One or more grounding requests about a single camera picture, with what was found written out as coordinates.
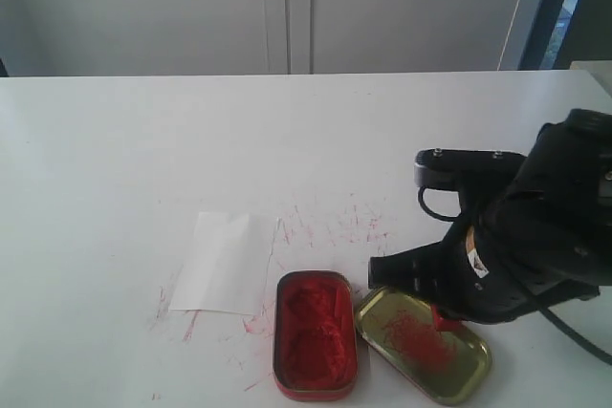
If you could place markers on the gold tin lid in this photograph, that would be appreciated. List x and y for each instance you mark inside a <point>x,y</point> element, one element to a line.
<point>447,367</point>

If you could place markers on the white paper sheet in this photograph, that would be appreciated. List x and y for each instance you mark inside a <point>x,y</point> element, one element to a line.
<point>227,266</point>

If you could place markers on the red ink pad tin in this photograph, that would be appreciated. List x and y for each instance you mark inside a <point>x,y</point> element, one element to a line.
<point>315,354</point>

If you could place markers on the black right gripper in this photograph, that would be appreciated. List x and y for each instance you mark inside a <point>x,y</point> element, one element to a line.
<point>528,242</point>

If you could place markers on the red stamp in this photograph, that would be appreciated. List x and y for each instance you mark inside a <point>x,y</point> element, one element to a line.
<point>442,323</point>

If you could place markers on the white cabinet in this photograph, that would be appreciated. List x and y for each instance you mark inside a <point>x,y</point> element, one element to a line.
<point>248,37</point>

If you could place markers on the beige side table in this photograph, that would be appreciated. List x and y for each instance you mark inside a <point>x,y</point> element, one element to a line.
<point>600,70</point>

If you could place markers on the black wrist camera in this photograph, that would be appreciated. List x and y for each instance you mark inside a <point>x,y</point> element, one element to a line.
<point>444,169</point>

